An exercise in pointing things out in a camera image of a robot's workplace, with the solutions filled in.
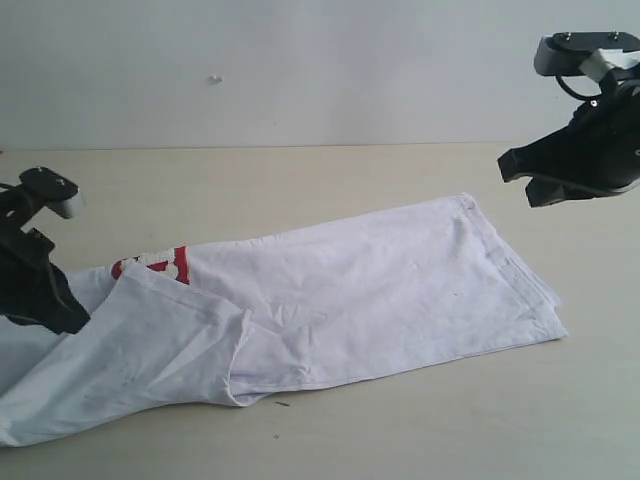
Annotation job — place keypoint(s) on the white t-shirt red lettering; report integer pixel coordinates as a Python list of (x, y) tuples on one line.
[(232, 322)]

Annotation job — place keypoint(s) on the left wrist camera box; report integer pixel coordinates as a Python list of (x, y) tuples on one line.
[(52, 190)]

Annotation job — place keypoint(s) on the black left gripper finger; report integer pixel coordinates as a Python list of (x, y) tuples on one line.
[(62, 305)]

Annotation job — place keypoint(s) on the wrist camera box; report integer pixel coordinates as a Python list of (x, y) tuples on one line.
[(590, 54), (52, 190)]

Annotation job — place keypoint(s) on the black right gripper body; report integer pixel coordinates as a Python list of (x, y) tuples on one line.
[(607, 130)]

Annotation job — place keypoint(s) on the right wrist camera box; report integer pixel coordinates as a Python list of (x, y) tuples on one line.
[(590, 54)]

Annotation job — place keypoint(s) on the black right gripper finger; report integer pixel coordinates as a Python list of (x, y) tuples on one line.
[(546, 158), (543, 193)]

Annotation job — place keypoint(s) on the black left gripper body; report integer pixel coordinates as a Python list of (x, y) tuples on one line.
[(21, 252)]

